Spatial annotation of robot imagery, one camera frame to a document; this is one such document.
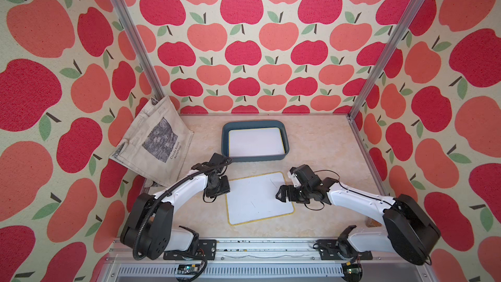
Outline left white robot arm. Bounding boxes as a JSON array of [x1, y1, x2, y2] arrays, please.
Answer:
[[120, 169, 230, 261]]

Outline dark teal storage box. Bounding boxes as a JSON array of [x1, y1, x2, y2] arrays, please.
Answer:
[[221, 120, 290, 163]]

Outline aluminium frame post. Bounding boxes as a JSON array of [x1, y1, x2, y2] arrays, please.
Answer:
[[110, 0, 165, 101], [347, 0, 425, 124]]

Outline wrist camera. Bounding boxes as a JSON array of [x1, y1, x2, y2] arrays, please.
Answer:
[[191, 153, 233, 176], [287, 164, 322, 188]]

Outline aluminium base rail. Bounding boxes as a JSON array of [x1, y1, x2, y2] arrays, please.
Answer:
[[96, 238, 438, 281]]

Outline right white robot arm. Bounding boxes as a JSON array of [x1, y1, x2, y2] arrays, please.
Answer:
[[275, 178, 441, 265]]

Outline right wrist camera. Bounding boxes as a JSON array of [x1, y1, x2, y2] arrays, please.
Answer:
[[287, 164, 322, 188]]

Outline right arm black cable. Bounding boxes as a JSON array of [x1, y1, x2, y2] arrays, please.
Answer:
[[305, 169, 392, 212]]

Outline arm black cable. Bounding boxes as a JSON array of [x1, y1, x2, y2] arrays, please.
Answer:
[[132, 157, 234, 282], [305, 169, 392, 212]]

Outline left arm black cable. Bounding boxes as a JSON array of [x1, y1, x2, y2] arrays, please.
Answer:
[[132, 157, 234, 282]]

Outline left aluminium frame post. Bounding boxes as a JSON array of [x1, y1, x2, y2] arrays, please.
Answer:
[[110, 0, 165, 101]]

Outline beige printed tote bag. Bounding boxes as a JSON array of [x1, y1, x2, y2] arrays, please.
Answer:
[[109, 97, 194, 186]]

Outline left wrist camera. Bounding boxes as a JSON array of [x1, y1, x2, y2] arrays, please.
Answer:
[[191, 153, 233, 176]]

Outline right aluminium frame post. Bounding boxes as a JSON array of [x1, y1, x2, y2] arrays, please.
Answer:
[[347, 0, 425, 124]]

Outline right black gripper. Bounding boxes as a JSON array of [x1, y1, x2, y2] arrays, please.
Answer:
[[275, 183, 309, 203]]

